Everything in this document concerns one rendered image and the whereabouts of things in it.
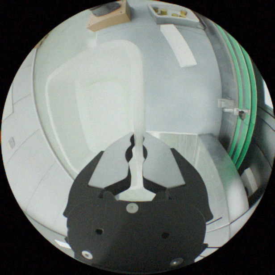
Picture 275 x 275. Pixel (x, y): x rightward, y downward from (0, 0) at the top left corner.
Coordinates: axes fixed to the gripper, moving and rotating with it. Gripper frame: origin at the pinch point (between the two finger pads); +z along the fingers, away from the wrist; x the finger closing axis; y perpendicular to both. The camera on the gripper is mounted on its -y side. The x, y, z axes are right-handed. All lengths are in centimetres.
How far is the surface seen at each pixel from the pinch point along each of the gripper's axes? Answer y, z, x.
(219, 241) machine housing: 24.4, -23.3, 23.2
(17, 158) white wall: 55, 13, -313
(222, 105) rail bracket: -1.3, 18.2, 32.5
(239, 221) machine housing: 18.3, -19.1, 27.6
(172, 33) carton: -32.1, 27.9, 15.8
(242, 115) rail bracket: -1.9, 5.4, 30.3
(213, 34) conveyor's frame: -40, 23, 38
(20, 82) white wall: -138, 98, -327
